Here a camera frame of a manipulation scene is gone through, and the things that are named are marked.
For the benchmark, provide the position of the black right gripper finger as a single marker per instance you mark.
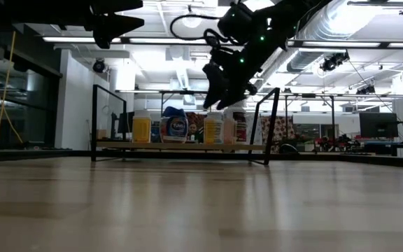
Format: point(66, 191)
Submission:
point(216, 84)
point(238, 94)

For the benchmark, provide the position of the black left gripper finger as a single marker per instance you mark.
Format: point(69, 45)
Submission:
point(117, 5)
point(114, 28)

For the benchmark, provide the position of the white bottle red label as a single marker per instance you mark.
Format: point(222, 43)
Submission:
point(241, 126)

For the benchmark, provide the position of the reddish translucent pill vial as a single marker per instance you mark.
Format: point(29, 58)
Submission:
point(229, 131)

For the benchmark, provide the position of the orange translucent pill vial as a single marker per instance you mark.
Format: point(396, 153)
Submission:
point(212, 131)
point(141, 131)

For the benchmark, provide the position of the blue Tums bottle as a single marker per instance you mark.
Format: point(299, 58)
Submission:
point(174, 129)

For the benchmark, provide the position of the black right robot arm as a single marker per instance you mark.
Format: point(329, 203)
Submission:
point(292, 14)

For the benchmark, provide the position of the person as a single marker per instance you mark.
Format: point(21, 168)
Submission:
point(193, 130)

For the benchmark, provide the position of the floral patterned cloth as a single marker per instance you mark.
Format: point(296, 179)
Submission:
point(282, 129)

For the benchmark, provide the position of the black domed object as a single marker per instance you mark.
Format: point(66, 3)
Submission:
point(288, 148)

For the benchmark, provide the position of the small cardboard box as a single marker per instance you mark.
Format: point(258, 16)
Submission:
point(100, 134)

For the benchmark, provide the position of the black computer monitor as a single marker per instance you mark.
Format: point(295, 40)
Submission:
point(378, 125)

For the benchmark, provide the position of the black background table frame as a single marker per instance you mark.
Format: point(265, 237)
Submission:
point(308, 95)
point(185, 92)

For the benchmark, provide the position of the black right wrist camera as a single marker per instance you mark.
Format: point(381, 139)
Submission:
point(236, 21)

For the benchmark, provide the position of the round silver ventilation duct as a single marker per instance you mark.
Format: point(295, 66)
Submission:
point(303, 59)

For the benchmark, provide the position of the wooden shelf black metal frame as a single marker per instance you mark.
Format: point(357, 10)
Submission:
point(173, 146)

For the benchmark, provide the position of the black ceiling camera cluster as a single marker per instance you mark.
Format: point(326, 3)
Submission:
point(332, 62)

